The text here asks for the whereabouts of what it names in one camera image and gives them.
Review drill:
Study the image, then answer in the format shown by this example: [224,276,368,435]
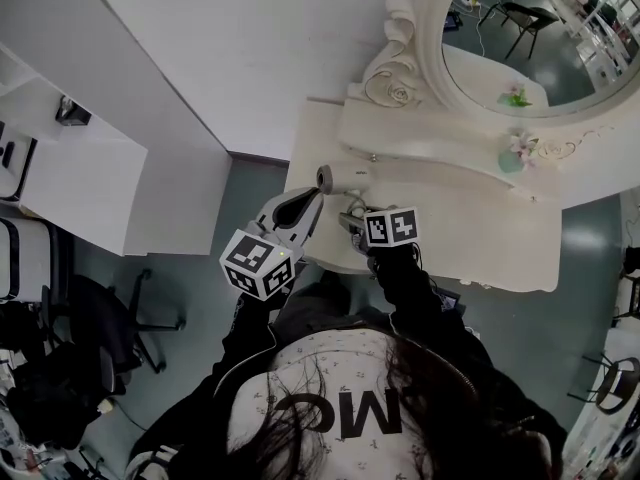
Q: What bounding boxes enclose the black office chair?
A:
[42,267,187,399]

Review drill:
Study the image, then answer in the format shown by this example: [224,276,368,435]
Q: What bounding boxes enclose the green vase with flowers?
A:
[497,127,541,175]

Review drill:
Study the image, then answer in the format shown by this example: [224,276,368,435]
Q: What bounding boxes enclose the white padded chair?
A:
[0,216,54,303]

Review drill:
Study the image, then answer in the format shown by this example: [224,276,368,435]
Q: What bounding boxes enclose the oval vanity mirror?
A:
[442,0,640,118]

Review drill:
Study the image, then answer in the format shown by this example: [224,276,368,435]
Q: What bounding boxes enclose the white cubby shelf unit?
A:
[0,0,234,258]

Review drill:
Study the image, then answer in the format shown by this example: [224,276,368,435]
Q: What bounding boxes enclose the small black box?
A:
[54,95,93,127]

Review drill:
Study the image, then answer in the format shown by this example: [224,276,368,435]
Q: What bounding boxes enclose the person's left forearm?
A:
[214,292,296,394]

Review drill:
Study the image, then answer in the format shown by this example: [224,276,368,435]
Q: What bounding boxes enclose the white ornate dressing table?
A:
[282,0,640,294]

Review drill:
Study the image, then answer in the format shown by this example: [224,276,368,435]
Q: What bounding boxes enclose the person's right forearm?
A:
[369,242,481,349]

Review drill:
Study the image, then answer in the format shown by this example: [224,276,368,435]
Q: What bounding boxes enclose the white appliance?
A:
[0,132,39,203]

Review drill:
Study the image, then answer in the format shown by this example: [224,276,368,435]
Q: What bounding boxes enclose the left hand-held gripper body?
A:
[218,216,307,302]

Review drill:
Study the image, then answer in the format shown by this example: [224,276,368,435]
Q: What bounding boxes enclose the person's torso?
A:
[124,312,569,480]

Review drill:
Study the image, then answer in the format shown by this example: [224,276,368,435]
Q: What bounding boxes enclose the white hair dryer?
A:
[316,161,374,219]

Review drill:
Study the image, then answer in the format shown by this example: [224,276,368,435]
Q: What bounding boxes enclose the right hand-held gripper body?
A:
[351,206,420,257]

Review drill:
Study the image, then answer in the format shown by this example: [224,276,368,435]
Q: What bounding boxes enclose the round black metal stool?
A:
[567,351,640,417]

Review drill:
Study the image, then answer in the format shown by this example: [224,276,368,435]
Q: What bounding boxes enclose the person's legs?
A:
[279,270,396,329]

